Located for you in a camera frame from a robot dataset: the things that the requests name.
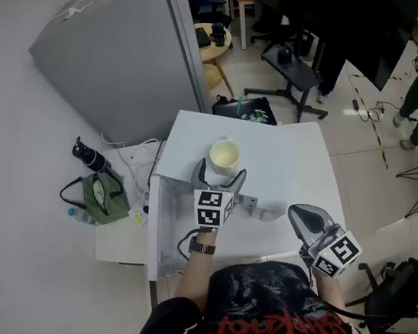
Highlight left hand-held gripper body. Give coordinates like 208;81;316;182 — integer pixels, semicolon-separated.
191;179;245;233

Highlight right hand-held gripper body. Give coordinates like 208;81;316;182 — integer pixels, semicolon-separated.
303;219;366;284

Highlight cream cup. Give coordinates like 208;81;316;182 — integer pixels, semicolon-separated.
206;132;244;179

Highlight white box table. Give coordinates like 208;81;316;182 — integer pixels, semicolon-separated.
124;96;301;284

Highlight person's right forearm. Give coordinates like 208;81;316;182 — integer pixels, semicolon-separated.
310;264;348;315

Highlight person's left forearm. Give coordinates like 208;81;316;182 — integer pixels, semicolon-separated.
164;225;230;315

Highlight dark wristwatch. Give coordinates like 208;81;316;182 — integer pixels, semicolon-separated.
185;232;220;260

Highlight white power strip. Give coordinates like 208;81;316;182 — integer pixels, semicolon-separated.
125;199;153;229

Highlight black floor bag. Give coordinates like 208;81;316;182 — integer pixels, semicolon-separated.
210;92;279;135

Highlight person's black printed t-shirt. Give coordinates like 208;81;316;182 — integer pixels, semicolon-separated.
106;249;358;334

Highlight green striped bag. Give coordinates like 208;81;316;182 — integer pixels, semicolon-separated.
57;167;132;231

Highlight yellow black floor tape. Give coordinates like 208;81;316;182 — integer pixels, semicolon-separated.
345;61;390;175

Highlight black drinking bottle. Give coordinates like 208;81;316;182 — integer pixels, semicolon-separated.
69;132;113;177

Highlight round wooden stool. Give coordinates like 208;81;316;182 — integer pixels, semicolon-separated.
193;18;242;102

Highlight clear plastic water bottle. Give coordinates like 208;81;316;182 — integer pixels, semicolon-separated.
66;204;99;231

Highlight grey partition panel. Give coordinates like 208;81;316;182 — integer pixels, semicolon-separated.
21;0;216;160

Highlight black notebook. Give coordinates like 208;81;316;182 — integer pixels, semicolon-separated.
194;26;214;49

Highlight black cylindrical lens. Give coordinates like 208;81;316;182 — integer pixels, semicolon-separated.
208;20;232;49

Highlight wooden side table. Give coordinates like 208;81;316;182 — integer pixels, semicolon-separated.
230;0;261;52

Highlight thick black cable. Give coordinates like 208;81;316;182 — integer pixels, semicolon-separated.
301;245;390;331

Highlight white cable bundle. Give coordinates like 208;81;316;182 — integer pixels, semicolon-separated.
101;122;170;209

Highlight black floor cables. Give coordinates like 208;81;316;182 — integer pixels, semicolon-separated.
351;89;408;126

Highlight white charger cable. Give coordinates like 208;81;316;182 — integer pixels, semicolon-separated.
49;0;101;24

